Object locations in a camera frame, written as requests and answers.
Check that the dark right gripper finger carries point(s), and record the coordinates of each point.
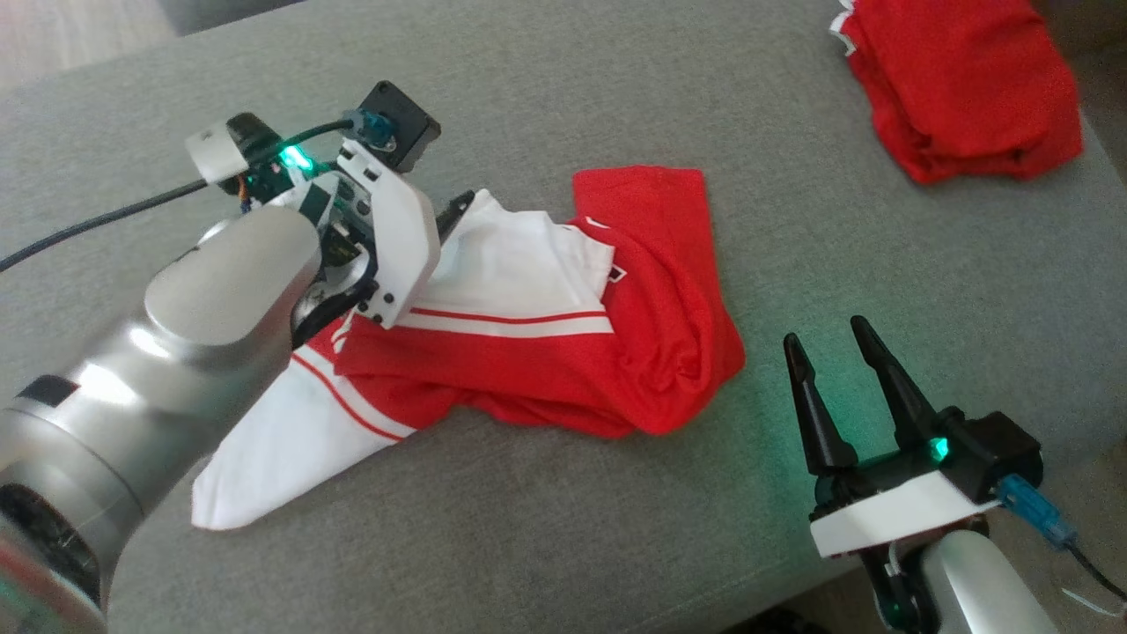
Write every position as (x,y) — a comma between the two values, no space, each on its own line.
(819,414)
(902,396)

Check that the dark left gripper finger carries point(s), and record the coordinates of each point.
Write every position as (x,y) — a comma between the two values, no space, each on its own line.
(456,213)

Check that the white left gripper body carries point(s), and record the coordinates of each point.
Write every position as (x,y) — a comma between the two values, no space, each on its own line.
(401,246)

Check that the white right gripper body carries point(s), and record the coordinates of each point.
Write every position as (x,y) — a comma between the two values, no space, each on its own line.
(889,515)

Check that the red and white shirt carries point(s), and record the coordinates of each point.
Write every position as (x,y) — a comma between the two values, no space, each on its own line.
(634,352)

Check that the red shorts white side stripe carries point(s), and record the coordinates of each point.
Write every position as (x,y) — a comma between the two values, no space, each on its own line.
(968,79)

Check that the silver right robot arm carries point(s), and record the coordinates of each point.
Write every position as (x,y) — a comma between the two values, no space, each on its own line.
(977,590)

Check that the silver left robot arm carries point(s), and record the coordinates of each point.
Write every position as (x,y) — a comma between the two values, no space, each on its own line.
(176,352)

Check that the large grey sofa seat cushion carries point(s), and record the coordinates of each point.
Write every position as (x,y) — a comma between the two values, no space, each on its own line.
(546,546)

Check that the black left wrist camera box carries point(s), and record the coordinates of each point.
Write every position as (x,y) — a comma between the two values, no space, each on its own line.
(401,123)

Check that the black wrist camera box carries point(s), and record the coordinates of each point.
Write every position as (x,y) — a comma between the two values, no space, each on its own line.
(401,123)
(995,453)

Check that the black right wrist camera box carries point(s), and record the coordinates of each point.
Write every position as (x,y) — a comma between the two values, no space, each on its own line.
(995,453)

